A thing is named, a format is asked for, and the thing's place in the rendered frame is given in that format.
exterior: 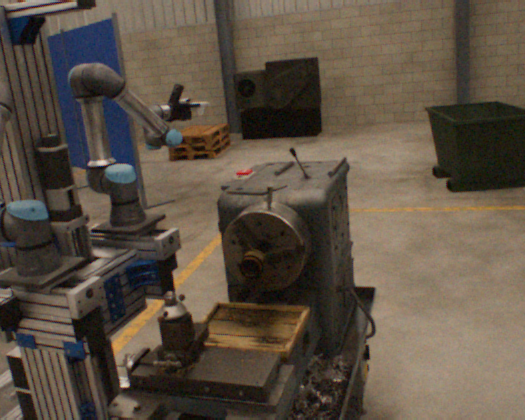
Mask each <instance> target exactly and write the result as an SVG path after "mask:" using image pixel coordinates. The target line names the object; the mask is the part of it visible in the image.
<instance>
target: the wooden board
mask: <svg viewBox="0 0 525 420"><path fill-rule="evenodd" d="M219 308H220V309H221V308H222V309H223V310H222V309H221V311H223V312H225V313H221V312H220V309H219ZM210 309H211V310H210ZM210 309H209V310H208V312H207V313H206V314H205V315H204V318H203V319H204V320H203V319H202V321H201V320H200V321H199V322H202V323H207V325H208V324H209V325H208V331H209V336H208V338H207V339H208V340H206V341H205V343H206V344H205V346H207V345H208V347H215V348H227V349H239V350H242V348H243V350H247V349H248V350H251V351H256V350H257V351H273V352H280V362H289V360H290V358H291V355H292V353H293V351H294V350H295V348H296V345H297V344H298V342H299V339H300V337H301V335H302V333H303V331H304V328H305V326H306V324H307V322H308V320H309V318H310V307H309V306H307V307H306V306H297V305H292V306H291V305H288V306H287V305H277V304H255V303H243V302H237V303H236V302H223V301H220V302H219V301H216V302H215V304H214V305H213V306H212V307H211V308H210ZM228 309H229V310H228ZM232 309H233V311H232ZM237 309H238V312H239V313H238V312H237ZM239 309H240V310H241V311H239ZM245 309H246V310H247V312H246V310H245ZM218 310H219V311H218ZM226 310H228V312H229V313H230V314H234V313H233V312H234V311H235V310H236V311H235V314H234V315H235V316H236V318H233V317H235V316H234V315H230V314H229V313H228V312H227V311H226ZM243 310H244V311H245V312H246V313H247V314H246V313H245V312H243ZM251 310H253V312H252V311H251ZM230 311H231V312H230ZM250 311H251V312H250ZM257 311H258V313H257ZM265 311H266V312H267V313H266V312H265ZM274 311H275V312H274ZM219 312H220V314H219V315H218V317H215V315H217V313H219ZM240 312H242V313H240ZM261 312H262V313H261ZM263 312H264V314H263ZM268 312H269V314H268ZM276 312H278V313H276ZM284 312H285V313H284ZM301 312H302V313H301ZM215 313H216V314H215ZM237 313H238V314H239V315H242V316H239V315H238V314H237ZM250 313H251V315H252V316H251V315H250ZM265 313H266V314H267V315H269V316H267V315H265ZM281 313H284V314H285V315H284V314H281ZM286 313H289V314H286ZM292 313H295V314H296V313H299V315H298V314H297V315H295V316H293V315H294V314H292ZM300 313H301V314H302V315H301V314H300ZM221 314H224V315H221ZM228 314H229V316H228ZM248 314H249V316H247V315H248ZM253 314H255V315H253ZM259 314H260V315H259ZM274 314H275V315H274ZM290 314H291V315H292V316H293V318H292V317H291V315H290ZM237 315H238V317H239V318H238V317H237ZM283 315H284V316H283ZM224 316H226V317H225V318H224ZM250 316H251V317H250ZM254 316H255V317H254ZM259 316H260V317H259ZM277 316H278V319H277ZM288 316H289V317H288ZM297 316H299V317H297ZM300 316H301V317H300ZM212 317H213V318H212ZM230 317H231V319H230ZM246 317H249V318H248V319H247V318H246ZM252 317H253V318H252ZM261 317H262V318H261ZM265 317H267V319H266V318H265ZM271 317H272V318H271ZM279 317H280V318H279ZM283 317H284V318H283ZM295 317H296V318H297V319H295V320H294V318H295ZM215 318H216V319H215ZM218 318H219V319H218ZM227 318H228V320H227ZM244 318H245V320H244ZM254 318H255V319H254ZM256 318H257V319H256ZM260 318H261V319H260ZM263 318H264V320H262V319H263ZM281 318H282V319H281ZM211 319H214V320H212V321H211ZM229 319H230V320H229ZM232 319H233V320H232ZM237 319H238V320H237ZM246 319H247V320H246ZM258 319H260V320H258ZM273 319H277V320H273ZM288 319H289V320H288ZM217 320H218V321H217ZM226 320H227V321H226ZM234 320H237V321H234ZM270 321H271V322H272V321H274V322H273V323H271V322H270ZM223 322H224V323H223ZM226 322H227V323H226ZM228 322H229V323H228ZM277 322H279V323H280V324H279V323H277ZM295 322H296V323H295ZM289 323H292V324H294V325H292V324H289ZM214 324H218V325H214ZM213 325H214V326H213ZM277 327H279V328H277ZM290 327H292V328H290ZM288 328H289V329H288ZM242 329H243V330H244V331H243V330H242ZM292 329H294V330H292ZM291 330H292V331H293V332H292V331H291ZM270 331H271V333H270ZM274 331H275V332H274ZM290 332H291V333H290ZM221 333H222V334H221ZM275 333H276V334H275ZM294 333H295V334H294ZM219 334H220V335H219ZM225 334H226V335H225ZM263 334H264V335H263ZM271 334H272V335H273V336H272V335H271ZM261 335H262V336H261ZM265 335H266V336H265ZM268 336H269V337H268ZM291 336H292V337H291ZM271 337H273V338H271ZM275 337H276V338H275ZM278 337H279V340H277V339H278ZM280 337H281V338H280ZM287 337H288V338H289V337H290V338H291V339H286V338H287ZM214 338H215V339H214ZM267 338H268V339H269V340H273V342H270V341H268V340H267ZM265 339H266V340H265ZM280 339H282V340H280ZM285 339H286V340H285ZM275 340H276V341H275ZM287 340H288V341H287ZM289 340H292V341H289ZM207 341H208V342H207ZM264 341H266V343H265V342H264ZM278 341H279V342H278ZM269 342H270V343H269ZM284 342H286V343H284ZM215 343H216V344H215ZM263 343H264V344H263ZM274 343H275V344H274ZM259 344H261V345H259ZM282 344H285V346H283V345H282ZM215 345H216V346H215ZM264 345H265V346H264ZM273 345H274V346H273ZM278 346H279V347H278ZM257 347H259V348H257ZM260 347H261V348H260ZM263 347H264V349H263ZM276 347H277V348H279V349H277V348H276ZM283 347H285V349H282V348H283ZM271 348H272V349H271ZM275 348H276V349H275ZM259 349H260V350H259ZM286 350H288V351H286Z"/></svg>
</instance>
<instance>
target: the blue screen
mask: <svg viewBox="0 0 525 420"><path fill-rule="evenodd" d="M111 15H112V18H110V19H107V20H103V21H100V22H96V23H93V24H90V25H87V26H83V27H80V28H76V29H73V30H70V31H67V32H65V31H64V29H60V34H56V35H53V36H50V37H47V39H48V43H49V53H50V58H51V62H52V67H53V72H54V77H55V81H56V85H57V90H58V100H59V104H60V109H61V114H62V119H63V124H64V128H65V133H66V138H67V143H68V148H69V157H70V162H71V167H74V166H76V167H79V168H82V169H84V170H86V172H87V173H88V171H89V162H90V150H89V145H88V140H87V135H86V129H85V124H84V120H83V115H82V109H81V104H80V102H79V101H77V100H76V96H75V92H74V91H73V90H72V89H71V88H70V87H69V84H68V75H69V73H70V71H71V70H72V69H73V68H74V67H76V66H79V65H81V64H92V63H100V64H104V65H105V66H107V67H108V68H111V69H112V70H114V71H115V72H116V73H117V74H118V75H119V76H120V77H122V78H123V80H124V81H125V82H126V87H127V88H128V85H127V78H126V72H125V67H126V66H125V61H124V55H123V49H122V43H121V38H120V32H119V26H118V21H117V15H116V12H113V13H111ZM102 106H103V112H104V117H105V122H106V127H107V133H108V138H109V144H110V149H111V154H112V158H113V159H115V161H116V164H127V165H130V166H132V167H133V168H134V169H135V173H136V184H137V189H139V192H140V198H141V204H142V207H143V210H147V209H151V208H155V207H158V206H162V205H165V204H169V203H172V202H174V199H170V200H166V201H163V202H160V203H156V204H152V205H148V206H147V201H146V195H145V189H144V183H143V178H142V172H141V166H140V160H139V154H138V143H137V137H136V131H135V125H134V119H133V116H132V115H131V116H130V115H129V114H128V113H127V112H126V111H125V110H124V109H123V108H122V107H120V106H119V104H118V103H117V102H116V101H115V100H110V99H108V98H107V97H106V96H104V97H103V99H102Z"/></svg>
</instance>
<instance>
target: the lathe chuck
mask: <svg viewBox="0 0 525 420"><path fill-rule="evenodd" d="M266 207H267V204H261V205H255V206H252V207H250V208H248V209H246V210H244V211H243V212H242V213H241V214H240V215H238V216H236V217H235V219H234V220H233V221H232V222H231V223H230V224H229V226H228V227H227V229H226V231H225V233H224V237H223V242H222V251H223V256H224V259H225V262H226V264H227V266H228V268H229V269H230V271H231V272H232V273H233V275H234V276H235V277H236V278H237V280H238V281H240V282H241V283H242V284H243V282H244V279H245V278H244V276H242V274H241V273H240V271H239V264H240V261H241V259H242V257H243V254H242V252H241V251H240V250H241V249H242V248H241V247H240V245H239V244H238V243H237V240H238V238H237V237H236V236H235V233H234V232H233V231H232V229H233V228H234V227H235V224H234V223H233V222H234V221H235V220H236V219H237V218H238V217H240V218H241V219H242V221H243V222H244V223H245V224H246V226H247V227H248V228H249V229H250V231H251V232H252V233H253V234H254V236H255V237H256V238H257V239H258V240H259V241H266V242H268V243H269V244H270V245H271V246H272V247H279V246H294V245H303V246H304V254H303V255H299V256H297V258H296V259H288V260H283V261H282V262H275V263H274V264H273V265H268V266H267V268H266V270H265V271H264V272H262V273H261V274H260V275H259V277H258V279H257V282H256V285H255V287H254V289H255V290H258V291H264V292H274V291H278V290H281V289H284V288H286V287H288V286H289V285H291V284H292V283H293V282H294V281H295V280H296V279H297V278H298V276H299V275H300V273H301V271H302V269H303V268H304V266H305V264H306V262H307V260H308V257H309V254H310V241H309V237H308V234H307V231H306V229H305V227H304V226H303V224H302V223H301V221H300V220H299V219H298V218H297V217H296V216H294V215H293V214H292V213H290V212H289V211H287V210H285V209H283V208H281V207H278V206H276V205H271V208H273V209H274V210H266V209H264V208H266Z"/></svg>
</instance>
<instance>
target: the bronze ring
mask: <svg viewBox="0 0 525 420"><path fill-rule="evenodd" d="M267 266H268V259H267V257H266V256H265V255H264V254H263V253H262V252H260V251H258V250H249V251H247V252H245V253H244V255H243V257H242V259H241V261H240V264H239V271H240V273H241V274H242V276H244V277H245V278H247V279H255V278H257V277H258V276H259V275H260V274H261V273H262V272H264V271H265V270H266V268H267Z"/></svg>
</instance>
